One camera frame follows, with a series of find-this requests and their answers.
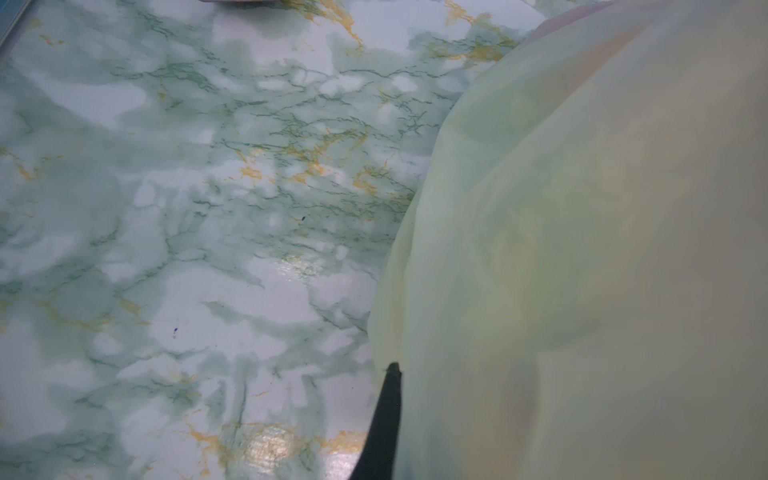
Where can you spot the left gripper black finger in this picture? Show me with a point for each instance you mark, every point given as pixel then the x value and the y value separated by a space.
pixel 377 457

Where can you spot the translucent yellowish plastic bag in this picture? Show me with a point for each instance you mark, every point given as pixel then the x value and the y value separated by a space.
pixel 578 290

